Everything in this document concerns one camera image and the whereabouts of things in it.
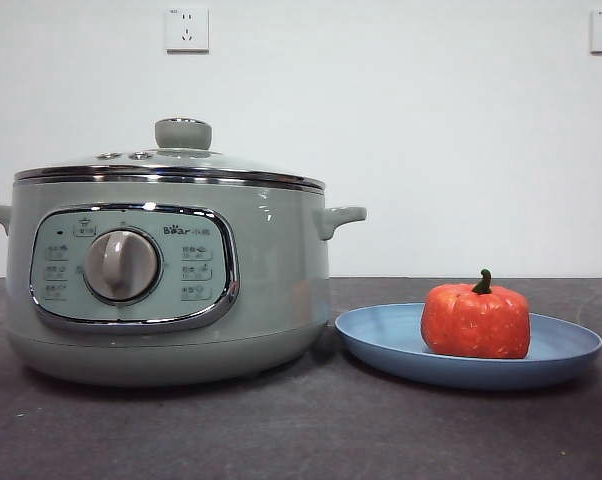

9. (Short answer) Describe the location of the glass lid with grey knob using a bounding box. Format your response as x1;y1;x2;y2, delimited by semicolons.
13;117;328;193

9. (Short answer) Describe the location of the pale green electric steamer pot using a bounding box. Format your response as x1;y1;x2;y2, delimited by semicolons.
0;174;368;389

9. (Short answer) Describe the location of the blue round plate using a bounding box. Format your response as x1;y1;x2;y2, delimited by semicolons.
334;301;602;392

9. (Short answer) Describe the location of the orange toy pumpkin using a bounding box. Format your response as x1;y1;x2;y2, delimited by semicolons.
419;267;532;361

